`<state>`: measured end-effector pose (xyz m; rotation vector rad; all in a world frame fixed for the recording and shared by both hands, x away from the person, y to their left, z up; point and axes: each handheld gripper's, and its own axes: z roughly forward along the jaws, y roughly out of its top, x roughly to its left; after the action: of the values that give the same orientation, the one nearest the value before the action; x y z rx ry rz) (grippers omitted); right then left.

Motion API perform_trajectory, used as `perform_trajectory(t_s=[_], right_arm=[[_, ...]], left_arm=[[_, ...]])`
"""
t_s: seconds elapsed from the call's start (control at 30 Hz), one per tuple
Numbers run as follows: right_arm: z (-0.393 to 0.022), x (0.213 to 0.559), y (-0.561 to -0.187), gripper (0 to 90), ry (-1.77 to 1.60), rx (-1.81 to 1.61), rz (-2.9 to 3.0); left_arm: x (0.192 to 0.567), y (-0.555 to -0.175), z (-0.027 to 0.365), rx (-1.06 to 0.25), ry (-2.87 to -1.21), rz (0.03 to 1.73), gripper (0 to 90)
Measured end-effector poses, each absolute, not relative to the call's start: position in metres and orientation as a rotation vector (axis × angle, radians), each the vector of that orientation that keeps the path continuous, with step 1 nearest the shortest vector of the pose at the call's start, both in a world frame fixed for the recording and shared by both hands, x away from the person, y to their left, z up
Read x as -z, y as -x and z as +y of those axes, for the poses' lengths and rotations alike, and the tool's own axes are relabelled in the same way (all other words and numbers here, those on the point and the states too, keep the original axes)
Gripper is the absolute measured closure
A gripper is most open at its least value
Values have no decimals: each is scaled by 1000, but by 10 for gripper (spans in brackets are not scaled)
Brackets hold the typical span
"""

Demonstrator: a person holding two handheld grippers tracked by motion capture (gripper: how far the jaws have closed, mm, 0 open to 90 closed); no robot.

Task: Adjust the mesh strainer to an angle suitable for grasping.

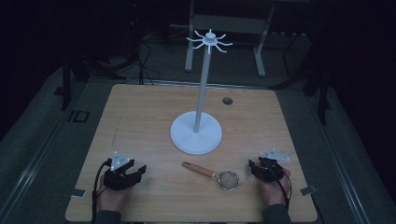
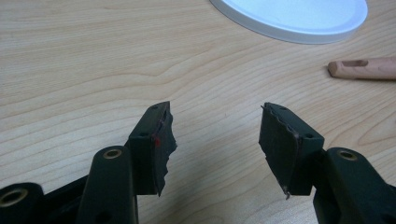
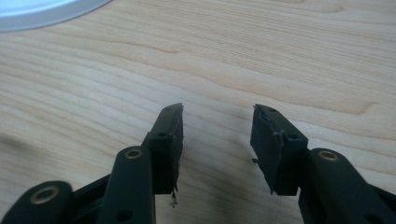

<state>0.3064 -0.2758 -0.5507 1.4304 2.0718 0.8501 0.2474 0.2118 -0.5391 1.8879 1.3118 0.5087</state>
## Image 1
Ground person's right hand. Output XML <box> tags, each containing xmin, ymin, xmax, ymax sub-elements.
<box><xmin>257</xmin><ymin>167</ymin><xmax>292</xmax><ymax>207</ymax></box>

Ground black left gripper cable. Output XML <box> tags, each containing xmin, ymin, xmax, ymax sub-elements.
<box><xmin>91</xmin><ymin>158</ymin><xmax>113</xmax><ymax>224</ymax></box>

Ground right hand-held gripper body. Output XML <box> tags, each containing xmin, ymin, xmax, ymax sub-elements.
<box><xmin>252</xmin><ymin>148</ymin><xmax>290</xmax><ymax>183</ymax></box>

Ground white metal desk frame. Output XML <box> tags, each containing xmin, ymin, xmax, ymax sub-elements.
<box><xmin>184</xmin><ymin>0</ymin><xmax>276</xmax><ymax>77</ymax></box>

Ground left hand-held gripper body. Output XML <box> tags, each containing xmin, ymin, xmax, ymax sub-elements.
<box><xmin>103</xmin><ymin>150</ymin><xmax>142</xmax><ymax>191</ymax></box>

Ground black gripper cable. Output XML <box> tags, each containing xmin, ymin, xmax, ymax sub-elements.
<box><xmin>266</xmin><ymin>164</ymin><xmax>293</xmax><ymax>206</ymax></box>
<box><xmin>91</xmin><ymin>158</ymin><xmax>113</xmax><ymax>224</ymax></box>

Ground white hook stand rack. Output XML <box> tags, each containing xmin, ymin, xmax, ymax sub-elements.
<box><xmin>169</xmin><ymin>28</ymin><xmax>233</xmax><ymax>156</ymax></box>

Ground person's left hand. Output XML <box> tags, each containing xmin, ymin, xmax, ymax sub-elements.
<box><xmin>96</xmin><ymin>182</ymin><xmax>135</xmax><ymax>214</ymax></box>

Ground small strainer with wooden handle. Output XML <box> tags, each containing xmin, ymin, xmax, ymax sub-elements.
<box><xmin>181</xmin><ymin>161</ymin><xmax>242</xmax><ymax>191</ymax></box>

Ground black floor cables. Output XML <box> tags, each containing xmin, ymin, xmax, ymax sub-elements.
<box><xmin>134</xmin><ymin>18</ymin><xmax>163</xmax><ymax>86</ymax></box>

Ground black metal stand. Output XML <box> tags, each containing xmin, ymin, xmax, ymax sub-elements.
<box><xmin>52</xmin><ymin>46</ymin><xmax>127</xmax><ymax>112</ymax></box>
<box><xmin>270</xmin><ymin>18</ymin><xmax>332</xmax><ymax>126</ymax></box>

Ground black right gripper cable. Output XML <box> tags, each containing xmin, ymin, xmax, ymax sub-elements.
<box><xmin>266</xmin><ymin>164</ymin><xmax>293</xmax><ymax>206</ymax></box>

